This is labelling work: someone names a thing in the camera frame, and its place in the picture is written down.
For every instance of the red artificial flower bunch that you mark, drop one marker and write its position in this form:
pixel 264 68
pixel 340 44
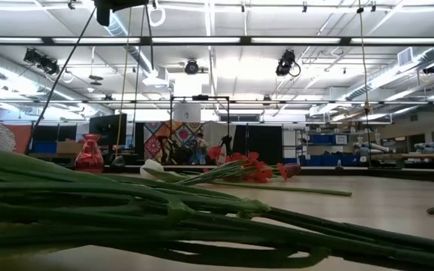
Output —
pixel 315 191
pixel 209 176

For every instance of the black stand frame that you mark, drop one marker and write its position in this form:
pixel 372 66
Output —
pixel 200 97

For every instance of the blue storage bin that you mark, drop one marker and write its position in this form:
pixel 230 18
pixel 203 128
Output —
pixel 326 139

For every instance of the black overhead light bar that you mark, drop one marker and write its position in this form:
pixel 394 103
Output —
pixel 245 40

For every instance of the grey ceiling vent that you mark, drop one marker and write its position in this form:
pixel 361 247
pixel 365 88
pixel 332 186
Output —
pixel 405 56

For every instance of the round black ceiling camera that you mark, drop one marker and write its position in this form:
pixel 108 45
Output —
pixel 191 67

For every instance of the orange panel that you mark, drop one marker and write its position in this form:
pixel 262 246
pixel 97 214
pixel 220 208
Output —
pixel 21 137

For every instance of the person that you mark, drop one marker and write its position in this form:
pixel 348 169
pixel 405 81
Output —
pixel 200 148

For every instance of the white artificial tulip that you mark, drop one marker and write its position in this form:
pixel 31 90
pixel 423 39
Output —
pixel 151 165

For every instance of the dark red artificial tulip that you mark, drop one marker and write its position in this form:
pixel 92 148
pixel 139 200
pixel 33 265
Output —
pixel 294 169

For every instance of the black monitor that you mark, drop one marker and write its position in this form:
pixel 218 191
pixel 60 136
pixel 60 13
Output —
pixel 107 130

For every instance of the background wooden table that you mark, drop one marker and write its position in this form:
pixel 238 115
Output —
pixel 420 156

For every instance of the white hanging box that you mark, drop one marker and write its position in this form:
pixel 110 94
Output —
pixel 187 112

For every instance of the blue box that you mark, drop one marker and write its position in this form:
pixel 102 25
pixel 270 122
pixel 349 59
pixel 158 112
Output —
pixel 43 147

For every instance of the large white flower bunch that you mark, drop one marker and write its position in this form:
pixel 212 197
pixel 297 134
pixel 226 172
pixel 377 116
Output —
pixel 89 195

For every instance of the colourful patterned quilt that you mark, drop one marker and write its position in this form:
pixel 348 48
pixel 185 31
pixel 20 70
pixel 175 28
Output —
pixel 156 139

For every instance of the silver ceiling air duct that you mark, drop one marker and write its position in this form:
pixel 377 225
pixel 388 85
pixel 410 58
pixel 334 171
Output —
pixel 13 73
pixel 390 75

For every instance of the black rounded object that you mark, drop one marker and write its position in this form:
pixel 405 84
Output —
pixel 118 162

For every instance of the distant overhead light bar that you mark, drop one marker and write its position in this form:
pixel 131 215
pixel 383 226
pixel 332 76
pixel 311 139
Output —
pixel 315 102

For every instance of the brown cardboard box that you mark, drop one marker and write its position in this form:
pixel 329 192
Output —
pixel 70 147

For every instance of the black curtain panel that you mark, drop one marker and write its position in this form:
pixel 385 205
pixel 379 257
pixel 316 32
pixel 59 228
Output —
pixel 264 145

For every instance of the black aluminium rig frame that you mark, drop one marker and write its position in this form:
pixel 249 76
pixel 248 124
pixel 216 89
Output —
pixel 352 171

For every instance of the blue low cabinet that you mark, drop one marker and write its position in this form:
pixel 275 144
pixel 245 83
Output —
pixel 326 160

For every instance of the red glass vase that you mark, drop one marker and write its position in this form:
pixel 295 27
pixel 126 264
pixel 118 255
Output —
pixel 89 158

